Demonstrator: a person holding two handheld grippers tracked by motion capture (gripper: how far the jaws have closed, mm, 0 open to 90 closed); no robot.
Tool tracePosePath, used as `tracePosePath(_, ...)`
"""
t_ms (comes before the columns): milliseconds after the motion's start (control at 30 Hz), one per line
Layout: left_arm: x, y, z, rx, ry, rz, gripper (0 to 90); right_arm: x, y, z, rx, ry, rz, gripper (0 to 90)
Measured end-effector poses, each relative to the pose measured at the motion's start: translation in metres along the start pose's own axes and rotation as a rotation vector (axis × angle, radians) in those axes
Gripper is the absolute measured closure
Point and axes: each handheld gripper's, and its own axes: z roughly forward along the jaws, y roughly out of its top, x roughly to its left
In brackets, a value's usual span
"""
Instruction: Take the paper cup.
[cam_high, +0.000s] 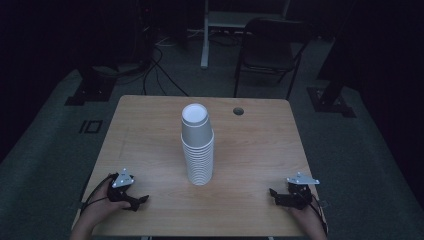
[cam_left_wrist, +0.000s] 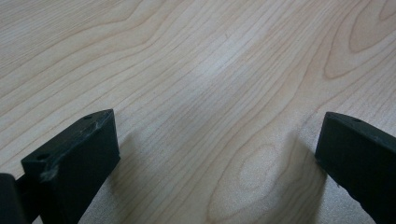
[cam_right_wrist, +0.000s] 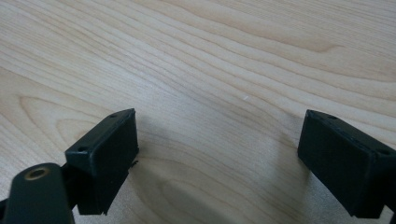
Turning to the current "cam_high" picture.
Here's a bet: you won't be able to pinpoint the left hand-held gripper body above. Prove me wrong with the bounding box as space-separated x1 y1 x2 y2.
106 168 136 203

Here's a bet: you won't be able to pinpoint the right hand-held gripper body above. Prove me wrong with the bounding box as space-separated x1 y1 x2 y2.
286 172 320 210

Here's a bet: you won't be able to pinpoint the stack of white paper cups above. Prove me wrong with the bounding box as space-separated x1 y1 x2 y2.
180 132 215 187

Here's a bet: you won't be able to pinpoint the person's right hand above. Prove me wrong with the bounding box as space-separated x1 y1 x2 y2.
288 199 326 231

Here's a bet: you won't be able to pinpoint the person's left hand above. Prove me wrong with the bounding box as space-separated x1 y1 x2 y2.
83 183 132 223

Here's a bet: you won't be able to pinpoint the black stand with flat base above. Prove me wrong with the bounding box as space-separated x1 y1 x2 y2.
306 0 357 118
64 65 117 107

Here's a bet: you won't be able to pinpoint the black folding chair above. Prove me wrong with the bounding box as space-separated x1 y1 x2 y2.
233 17 313 100

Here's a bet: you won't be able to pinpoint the dark equipment rack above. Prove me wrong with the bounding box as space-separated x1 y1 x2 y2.
133 0 188 64

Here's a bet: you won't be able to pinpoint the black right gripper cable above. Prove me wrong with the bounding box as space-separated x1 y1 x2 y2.
309 195 330 234

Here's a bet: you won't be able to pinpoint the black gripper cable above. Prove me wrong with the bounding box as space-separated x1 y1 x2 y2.
309 195 330 234
79 173 118 215

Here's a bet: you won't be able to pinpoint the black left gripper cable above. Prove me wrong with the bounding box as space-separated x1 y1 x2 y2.
79 173 118 215

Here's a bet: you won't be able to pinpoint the black floor cables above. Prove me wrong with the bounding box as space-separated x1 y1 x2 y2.
116 46 190 98

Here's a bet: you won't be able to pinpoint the white metal desk frame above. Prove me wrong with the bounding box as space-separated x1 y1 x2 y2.
200 0 292 70

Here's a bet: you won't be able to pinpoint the white floor cables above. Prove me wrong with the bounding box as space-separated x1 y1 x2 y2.
155 28 205 48

